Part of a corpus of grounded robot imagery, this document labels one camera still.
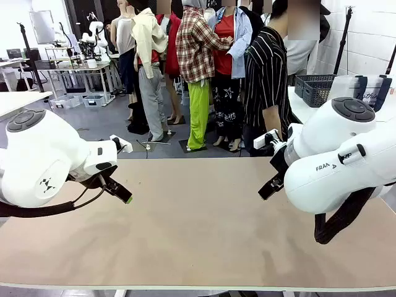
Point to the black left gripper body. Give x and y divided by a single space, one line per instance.
89 182

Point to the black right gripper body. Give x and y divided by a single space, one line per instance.
281 162

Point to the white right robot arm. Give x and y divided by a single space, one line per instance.
334 161

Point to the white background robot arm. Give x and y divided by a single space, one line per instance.
94 34

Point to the person's right forearm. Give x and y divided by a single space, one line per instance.
273 122

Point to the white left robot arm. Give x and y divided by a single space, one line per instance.
37 154

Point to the person in striped shirt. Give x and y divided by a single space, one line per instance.
266 83

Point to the clear storage bin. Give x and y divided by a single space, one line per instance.
65 101
96 100

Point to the white side table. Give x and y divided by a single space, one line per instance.
18 100

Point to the background work desk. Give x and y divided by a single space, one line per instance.
77 69

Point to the mannequin red shirt blue overshirt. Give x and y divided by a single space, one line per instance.
226 62

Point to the mannequin with cream jacket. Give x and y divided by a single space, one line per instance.
148 62

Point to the black tripod slim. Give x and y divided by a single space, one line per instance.
342 43

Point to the mannequin plaid shirt green pants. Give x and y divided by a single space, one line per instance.
196 55

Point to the black tripod with thick pole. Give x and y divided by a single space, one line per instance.
31 58

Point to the mannequin with white tank top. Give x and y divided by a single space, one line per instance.
125 40

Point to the mannequin with red jacket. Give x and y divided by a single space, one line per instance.
171 52

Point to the white board on stand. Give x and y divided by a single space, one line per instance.
42 27

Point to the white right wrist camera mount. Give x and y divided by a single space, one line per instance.
268 139

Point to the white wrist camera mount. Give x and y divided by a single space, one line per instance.
121 144
268 139

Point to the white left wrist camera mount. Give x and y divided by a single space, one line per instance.
121 144

